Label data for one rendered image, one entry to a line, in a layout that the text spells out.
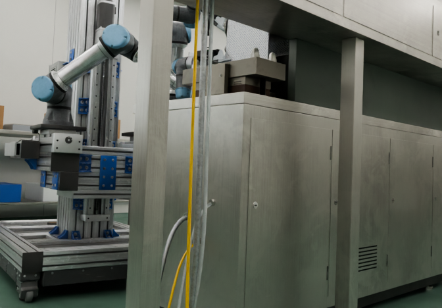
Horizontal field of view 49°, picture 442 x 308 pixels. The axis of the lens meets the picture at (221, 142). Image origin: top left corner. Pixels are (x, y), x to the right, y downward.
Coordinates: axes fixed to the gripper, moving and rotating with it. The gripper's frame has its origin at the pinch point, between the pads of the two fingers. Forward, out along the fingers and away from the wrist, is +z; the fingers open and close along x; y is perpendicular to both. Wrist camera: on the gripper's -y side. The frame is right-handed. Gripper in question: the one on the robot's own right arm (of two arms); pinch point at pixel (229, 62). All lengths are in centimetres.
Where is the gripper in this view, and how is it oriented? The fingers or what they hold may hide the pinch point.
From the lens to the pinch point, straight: 209.6
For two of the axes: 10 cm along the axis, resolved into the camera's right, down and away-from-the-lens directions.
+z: 6.9, -0.1, -7.2
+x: 7.2, 0.6, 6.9
